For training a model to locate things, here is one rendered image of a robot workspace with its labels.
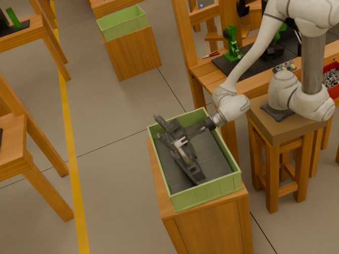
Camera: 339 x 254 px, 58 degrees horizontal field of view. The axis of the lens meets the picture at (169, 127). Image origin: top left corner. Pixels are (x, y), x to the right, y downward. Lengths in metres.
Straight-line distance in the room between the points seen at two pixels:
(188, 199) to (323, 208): 1.32
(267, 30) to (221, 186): 0.85
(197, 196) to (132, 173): 1.50
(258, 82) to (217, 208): 1.00
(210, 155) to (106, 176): 1.56
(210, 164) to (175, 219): 0.39
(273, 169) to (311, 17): 1.13
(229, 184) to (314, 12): 0.96
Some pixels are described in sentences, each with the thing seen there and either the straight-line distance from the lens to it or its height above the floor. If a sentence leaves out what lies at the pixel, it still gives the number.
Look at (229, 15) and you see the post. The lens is 2.71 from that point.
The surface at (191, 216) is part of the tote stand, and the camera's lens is 1.89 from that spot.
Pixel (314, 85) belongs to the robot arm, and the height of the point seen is 1.27.
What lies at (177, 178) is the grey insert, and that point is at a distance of 1.90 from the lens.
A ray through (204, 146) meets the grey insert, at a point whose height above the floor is 0.85.
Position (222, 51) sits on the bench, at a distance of 2.86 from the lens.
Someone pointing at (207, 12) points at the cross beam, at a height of 1.25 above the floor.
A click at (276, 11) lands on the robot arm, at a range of 1.54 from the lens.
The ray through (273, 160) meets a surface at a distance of 2.16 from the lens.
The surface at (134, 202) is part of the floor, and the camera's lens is 2.96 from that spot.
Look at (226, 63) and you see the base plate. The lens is 2.65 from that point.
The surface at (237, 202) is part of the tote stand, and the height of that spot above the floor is 0.73.
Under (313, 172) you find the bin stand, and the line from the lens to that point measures 2.87.
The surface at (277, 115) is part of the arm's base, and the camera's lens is 2.02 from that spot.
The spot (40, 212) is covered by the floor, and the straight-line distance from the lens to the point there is 3.38.
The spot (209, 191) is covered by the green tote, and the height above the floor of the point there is 0.88.
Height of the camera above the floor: 2.33
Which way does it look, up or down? 42 degrees down
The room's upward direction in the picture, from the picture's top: 17 degrees counter-clockwise
